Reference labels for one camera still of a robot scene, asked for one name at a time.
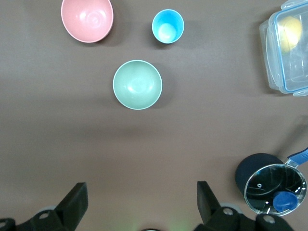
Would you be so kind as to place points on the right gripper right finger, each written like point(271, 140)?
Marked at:
point(209, 214)

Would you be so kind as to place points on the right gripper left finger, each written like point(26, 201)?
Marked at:
point(69, 211)

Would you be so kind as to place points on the dark green bowl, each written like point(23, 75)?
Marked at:
point(137, 84)

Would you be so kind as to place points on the pink bowl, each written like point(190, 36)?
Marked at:
point(84, 21)

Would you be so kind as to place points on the glass lid with blue knob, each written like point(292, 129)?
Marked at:
point(264, 187)

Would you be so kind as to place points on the brown table cover mat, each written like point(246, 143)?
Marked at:
point(72, 120)

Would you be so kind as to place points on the clear plastic lidded container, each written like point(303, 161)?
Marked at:
point(296, 72)

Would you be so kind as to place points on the light blue cup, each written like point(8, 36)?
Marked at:
point(168, 26)

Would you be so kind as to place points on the yellow lemon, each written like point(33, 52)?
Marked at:
point(290, 33)

